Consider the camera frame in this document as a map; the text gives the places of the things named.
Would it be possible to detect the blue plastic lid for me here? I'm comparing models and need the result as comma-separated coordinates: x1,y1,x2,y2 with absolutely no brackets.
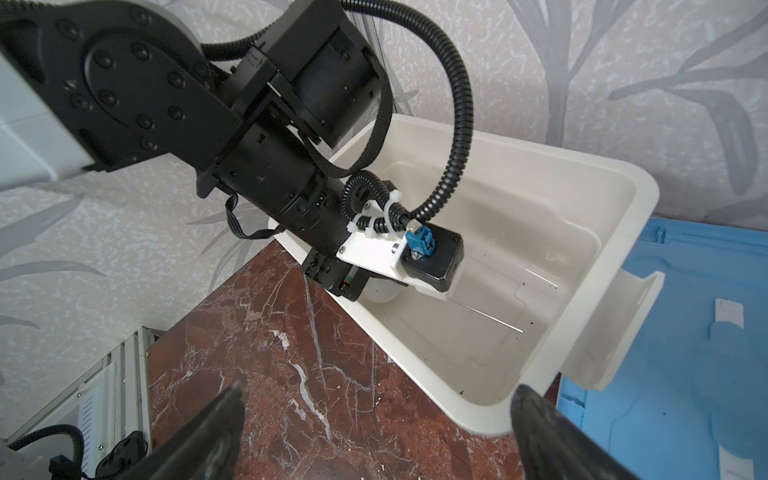
557,219,767,479

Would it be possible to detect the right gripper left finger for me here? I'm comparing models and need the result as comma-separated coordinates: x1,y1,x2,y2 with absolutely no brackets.
117,382,245,480

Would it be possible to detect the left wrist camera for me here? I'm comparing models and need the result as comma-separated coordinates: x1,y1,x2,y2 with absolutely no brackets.
337,223,465,299

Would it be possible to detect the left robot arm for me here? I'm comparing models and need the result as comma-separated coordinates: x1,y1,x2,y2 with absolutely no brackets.
1,1,391,301

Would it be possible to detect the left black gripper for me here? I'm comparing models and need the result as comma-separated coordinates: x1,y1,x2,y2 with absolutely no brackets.
198,1,393,300

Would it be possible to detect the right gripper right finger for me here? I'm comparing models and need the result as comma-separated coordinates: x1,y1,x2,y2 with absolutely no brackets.
510,384,637,480

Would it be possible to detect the white plastic bin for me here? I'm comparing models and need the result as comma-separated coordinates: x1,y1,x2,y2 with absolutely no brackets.
341,132,664,436

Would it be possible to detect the metal stirring rod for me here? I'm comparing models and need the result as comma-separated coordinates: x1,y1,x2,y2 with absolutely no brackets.
449,298,526,334

